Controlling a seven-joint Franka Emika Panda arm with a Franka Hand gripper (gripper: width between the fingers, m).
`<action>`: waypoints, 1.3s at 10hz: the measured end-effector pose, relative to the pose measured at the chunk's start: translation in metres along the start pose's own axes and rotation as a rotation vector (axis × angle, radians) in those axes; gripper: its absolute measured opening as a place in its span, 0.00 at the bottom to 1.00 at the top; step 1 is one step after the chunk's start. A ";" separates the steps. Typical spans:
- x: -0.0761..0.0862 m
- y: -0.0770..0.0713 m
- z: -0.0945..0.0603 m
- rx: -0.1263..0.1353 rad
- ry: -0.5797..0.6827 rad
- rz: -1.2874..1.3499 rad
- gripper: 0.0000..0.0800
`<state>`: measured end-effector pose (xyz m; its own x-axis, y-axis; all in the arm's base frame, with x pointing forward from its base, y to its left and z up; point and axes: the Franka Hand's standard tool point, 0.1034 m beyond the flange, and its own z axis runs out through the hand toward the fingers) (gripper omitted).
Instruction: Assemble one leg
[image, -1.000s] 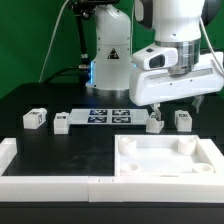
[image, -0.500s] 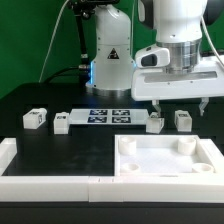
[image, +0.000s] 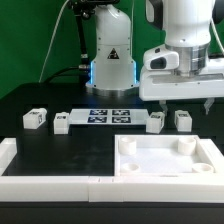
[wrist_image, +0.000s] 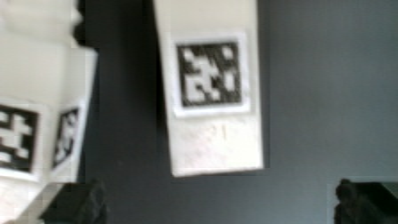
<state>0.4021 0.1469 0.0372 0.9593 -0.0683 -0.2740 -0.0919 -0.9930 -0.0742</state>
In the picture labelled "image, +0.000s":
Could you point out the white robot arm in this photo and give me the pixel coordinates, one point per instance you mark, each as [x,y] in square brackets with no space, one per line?
[186,23]

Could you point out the white base marker plate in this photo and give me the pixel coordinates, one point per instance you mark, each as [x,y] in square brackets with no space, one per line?
[108,116]

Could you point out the white square tabletop panel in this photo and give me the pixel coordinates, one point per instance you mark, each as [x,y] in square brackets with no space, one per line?
[165,155]

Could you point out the white U-shaped obstacle fence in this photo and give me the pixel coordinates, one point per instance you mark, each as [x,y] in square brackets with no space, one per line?
[195,187]

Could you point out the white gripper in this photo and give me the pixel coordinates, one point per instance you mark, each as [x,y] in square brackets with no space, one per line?
[174,73]

